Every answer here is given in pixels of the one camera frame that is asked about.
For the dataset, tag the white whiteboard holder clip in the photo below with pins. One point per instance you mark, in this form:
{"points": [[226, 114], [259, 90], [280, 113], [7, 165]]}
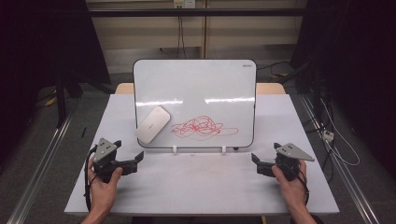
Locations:
{"points": [[174, 149], [223, 149]]}

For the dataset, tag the white wall socket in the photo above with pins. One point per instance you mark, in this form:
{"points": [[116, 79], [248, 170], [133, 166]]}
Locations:
{"points": [[184, 3]]}

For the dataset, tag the person's right hand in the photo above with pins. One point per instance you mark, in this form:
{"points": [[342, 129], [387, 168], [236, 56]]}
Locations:
{"points": [[291, 189]]}

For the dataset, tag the black horizontal bar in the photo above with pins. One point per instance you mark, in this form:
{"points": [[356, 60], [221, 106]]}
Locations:
{"points": [[193, 12]]}

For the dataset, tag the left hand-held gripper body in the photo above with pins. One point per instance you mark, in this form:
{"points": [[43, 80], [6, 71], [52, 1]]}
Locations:
{"points": [[104, 155]]}

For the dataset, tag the small black pen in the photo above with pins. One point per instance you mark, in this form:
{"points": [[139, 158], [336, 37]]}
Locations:
{"points": [[83, 132]]}

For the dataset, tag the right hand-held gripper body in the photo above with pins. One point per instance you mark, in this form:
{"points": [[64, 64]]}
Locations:
{"points": [[291, 155]]}

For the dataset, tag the metal floor rail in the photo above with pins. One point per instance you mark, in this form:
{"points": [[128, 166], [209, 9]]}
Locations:
{"points": [[40, 168], [342, 174]]}

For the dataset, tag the black metal stand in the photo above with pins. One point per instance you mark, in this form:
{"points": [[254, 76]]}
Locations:
{"points": [[61, 99]]}

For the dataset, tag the white power strip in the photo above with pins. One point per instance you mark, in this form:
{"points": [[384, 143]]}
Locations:
{"points": [[327, 135]]}

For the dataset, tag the beige wooden table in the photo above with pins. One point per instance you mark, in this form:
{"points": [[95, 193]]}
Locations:
{"points": [[271, 88]]}

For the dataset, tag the black curtain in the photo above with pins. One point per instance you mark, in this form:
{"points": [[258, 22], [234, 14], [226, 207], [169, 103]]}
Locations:
{"points": [[358, 62], [37, 46]]}

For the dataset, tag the person's left hand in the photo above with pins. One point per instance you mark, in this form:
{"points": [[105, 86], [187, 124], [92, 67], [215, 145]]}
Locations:
{"points": [[102, 189]]}

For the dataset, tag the white whiteboard with black rim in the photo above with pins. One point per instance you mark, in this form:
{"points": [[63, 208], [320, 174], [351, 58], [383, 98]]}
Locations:
{"points": [[199, 87]]}

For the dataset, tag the white whiteboard eraser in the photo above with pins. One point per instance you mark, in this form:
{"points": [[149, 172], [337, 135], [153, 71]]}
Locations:
{"points": [[153, 124]]}

